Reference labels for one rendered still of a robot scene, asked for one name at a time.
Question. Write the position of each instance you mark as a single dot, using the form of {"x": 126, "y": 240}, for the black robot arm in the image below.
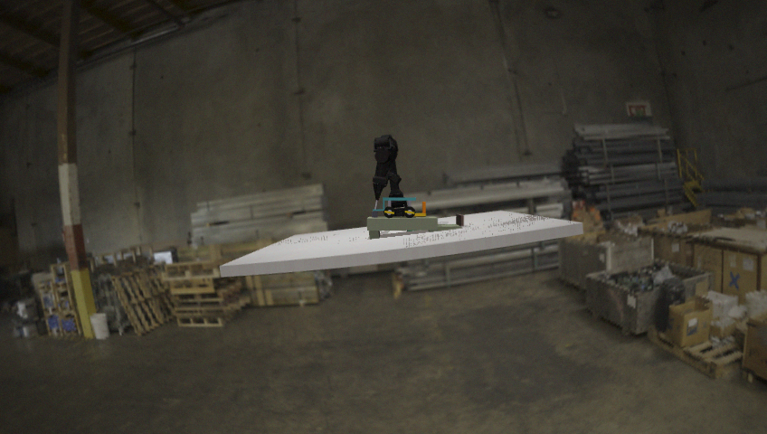
{"x": 386, "y": 148}

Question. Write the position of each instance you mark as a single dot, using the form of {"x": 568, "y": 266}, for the yellow wheel chock with orange handle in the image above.
{"x": 423, "y": 214}

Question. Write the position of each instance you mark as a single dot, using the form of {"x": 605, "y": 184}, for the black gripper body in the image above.
{"x": 380, "y": 174}

